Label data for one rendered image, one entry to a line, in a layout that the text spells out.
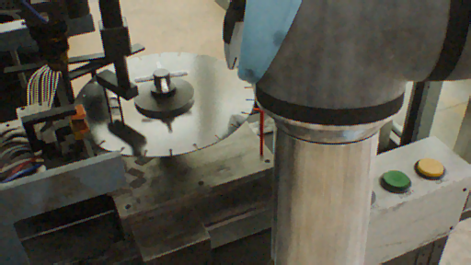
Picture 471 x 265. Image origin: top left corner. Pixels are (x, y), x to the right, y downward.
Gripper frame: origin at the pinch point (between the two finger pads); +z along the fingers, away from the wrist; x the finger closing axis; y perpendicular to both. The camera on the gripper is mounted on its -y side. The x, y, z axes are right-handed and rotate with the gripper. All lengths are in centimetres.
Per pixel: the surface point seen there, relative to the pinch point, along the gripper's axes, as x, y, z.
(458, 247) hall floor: 116, 31, 59
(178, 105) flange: -7.7, -1.4, 9.3
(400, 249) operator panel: 14.6, 38.0, 17.8
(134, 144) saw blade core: -17.7, 1.4, 14.3
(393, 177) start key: 9.3, 32.6, 5.0
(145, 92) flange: -9.5, -8.7, 10.5
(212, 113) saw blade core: -4.2, 3.5, 8.5
